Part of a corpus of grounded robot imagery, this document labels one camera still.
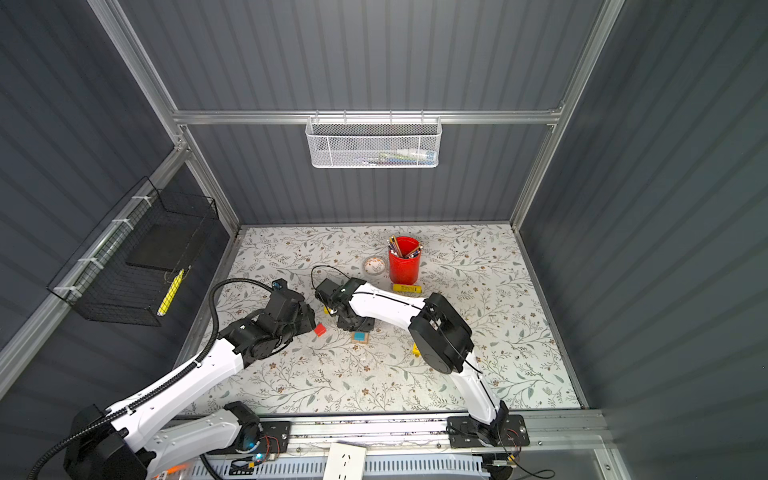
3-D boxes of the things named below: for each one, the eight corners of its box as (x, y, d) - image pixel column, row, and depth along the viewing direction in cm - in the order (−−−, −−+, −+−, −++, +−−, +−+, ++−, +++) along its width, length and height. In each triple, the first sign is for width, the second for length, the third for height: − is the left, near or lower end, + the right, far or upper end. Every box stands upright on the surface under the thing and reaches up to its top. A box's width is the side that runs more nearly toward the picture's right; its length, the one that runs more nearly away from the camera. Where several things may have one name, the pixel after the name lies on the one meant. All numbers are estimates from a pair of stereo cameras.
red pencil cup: (387, 285, 105) (387, 258, 93) (387, 263, 111) (387, 235, 99) (418, 285, 105) (422, 258, 93) (417, 263, 111) (420, 235, 99)
